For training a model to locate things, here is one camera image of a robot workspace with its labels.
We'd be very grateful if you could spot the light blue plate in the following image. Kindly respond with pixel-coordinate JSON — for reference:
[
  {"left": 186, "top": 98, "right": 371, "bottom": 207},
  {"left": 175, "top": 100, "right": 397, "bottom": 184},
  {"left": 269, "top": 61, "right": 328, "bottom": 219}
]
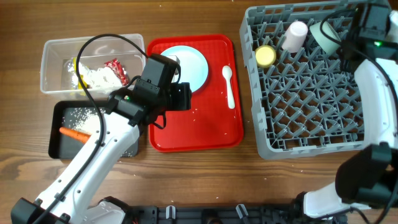
[{"left": 161, "top": 45, "right": 209, "bottom": 93}]

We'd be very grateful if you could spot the white plastic spoon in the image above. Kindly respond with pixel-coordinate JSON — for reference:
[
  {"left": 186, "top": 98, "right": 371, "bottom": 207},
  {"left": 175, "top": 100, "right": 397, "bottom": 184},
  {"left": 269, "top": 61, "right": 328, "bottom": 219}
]
[{"left": 222, "top": 65, "right": 235, "bottom": 109}]

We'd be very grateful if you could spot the red foil wrapper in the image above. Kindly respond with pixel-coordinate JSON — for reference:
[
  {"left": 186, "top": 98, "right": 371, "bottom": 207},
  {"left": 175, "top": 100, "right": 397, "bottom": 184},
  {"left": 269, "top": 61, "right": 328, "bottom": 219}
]
[{"left": 104, "top": 58, "right": 129, "bottom": 86}]

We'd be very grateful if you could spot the white napkin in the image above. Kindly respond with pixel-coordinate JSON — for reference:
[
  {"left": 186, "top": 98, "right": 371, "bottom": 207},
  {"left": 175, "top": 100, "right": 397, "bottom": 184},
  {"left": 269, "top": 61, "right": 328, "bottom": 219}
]
[{"left": 78, "top": 63, "right": 122, "bottom": 88}]

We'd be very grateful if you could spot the white rice pile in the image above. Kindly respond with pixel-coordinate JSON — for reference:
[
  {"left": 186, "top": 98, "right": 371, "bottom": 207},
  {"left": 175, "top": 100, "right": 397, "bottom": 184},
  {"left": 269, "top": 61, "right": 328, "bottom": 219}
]
[{"left": 63, "top": 108, "right": 100, "bottom": 135}]

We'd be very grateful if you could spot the yellow plastic cup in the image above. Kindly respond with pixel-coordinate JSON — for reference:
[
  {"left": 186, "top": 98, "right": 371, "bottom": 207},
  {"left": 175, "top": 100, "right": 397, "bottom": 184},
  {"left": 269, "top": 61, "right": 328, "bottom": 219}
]
[{"left": 254, "top": 45, "right": 276, "bottom": 68}]

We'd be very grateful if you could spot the yellow foil wrapper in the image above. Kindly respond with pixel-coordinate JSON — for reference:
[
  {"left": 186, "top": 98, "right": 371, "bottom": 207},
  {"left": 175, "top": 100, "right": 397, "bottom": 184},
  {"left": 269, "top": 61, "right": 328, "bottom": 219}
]
[{"left": 72, "top": 57, "right": 88, "bottom": 96}]

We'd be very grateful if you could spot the orange carrot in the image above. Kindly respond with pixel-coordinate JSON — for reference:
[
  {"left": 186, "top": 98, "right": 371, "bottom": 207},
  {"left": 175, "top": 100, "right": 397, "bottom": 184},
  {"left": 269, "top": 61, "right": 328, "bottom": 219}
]
[{"left": 59, "top": 127, "right": 91, "bottom": 144}]

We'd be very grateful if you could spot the pink plastic cup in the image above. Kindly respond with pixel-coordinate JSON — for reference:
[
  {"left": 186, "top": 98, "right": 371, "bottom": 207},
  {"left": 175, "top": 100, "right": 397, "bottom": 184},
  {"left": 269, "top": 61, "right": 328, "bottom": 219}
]
[{"left": 281, "top": 21, "right": 308, "bottom": 53}]

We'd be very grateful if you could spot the green bowl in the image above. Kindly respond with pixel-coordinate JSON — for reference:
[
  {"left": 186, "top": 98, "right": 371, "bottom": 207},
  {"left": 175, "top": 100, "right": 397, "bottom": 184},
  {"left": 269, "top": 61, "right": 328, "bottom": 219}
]
[{"left": 310, "top": 22, "right": 341, "bottom": 56}]

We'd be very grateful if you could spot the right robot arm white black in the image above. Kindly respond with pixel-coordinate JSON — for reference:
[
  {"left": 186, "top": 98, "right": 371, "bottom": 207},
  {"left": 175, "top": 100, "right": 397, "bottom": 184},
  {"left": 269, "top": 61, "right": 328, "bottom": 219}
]
[{"left": 289, "top": 2, "right": 397, "bottom": 223}]

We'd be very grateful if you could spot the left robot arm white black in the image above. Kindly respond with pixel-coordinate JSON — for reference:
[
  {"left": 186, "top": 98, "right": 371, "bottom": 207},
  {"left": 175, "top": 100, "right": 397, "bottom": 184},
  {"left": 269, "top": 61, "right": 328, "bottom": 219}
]
[{"left": 11, "top": 54, "right": 192, "bottom": 223}]

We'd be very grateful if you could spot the black waste tray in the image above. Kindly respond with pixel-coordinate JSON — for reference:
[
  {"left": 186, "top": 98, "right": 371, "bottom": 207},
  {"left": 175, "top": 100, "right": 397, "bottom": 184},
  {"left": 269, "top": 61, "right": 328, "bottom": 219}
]
[{"left": 48, "top": 99, "right": 141, "bottom": 159}]

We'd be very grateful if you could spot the grey dishwasher rack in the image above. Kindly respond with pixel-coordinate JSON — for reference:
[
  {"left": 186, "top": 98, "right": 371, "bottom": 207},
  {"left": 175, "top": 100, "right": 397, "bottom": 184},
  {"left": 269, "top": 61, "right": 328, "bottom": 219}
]
[{"left": 239, "top": 0, "right": 398, "bottom": 160}]

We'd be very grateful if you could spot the red plastic tray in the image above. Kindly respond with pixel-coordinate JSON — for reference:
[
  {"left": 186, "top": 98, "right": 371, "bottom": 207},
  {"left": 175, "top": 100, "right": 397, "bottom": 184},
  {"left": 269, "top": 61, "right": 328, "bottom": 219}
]
[{"left": 147, "top": 34, "right": 244, "bottom": 152}]

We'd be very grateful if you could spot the clear plastic bin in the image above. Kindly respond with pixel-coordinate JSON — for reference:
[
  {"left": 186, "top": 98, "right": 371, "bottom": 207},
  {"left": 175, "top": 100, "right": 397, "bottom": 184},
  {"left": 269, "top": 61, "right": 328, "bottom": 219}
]
[{"left": 40, "top": 34, "right": 146, "bottom": 100}]

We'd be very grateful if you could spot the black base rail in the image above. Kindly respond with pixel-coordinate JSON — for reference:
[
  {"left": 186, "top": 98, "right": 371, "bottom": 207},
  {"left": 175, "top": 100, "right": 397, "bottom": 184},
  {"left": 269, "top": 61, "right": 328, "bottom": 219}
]
[{"left": 124, "top": 204, "right": 348, "bottom": 224}]

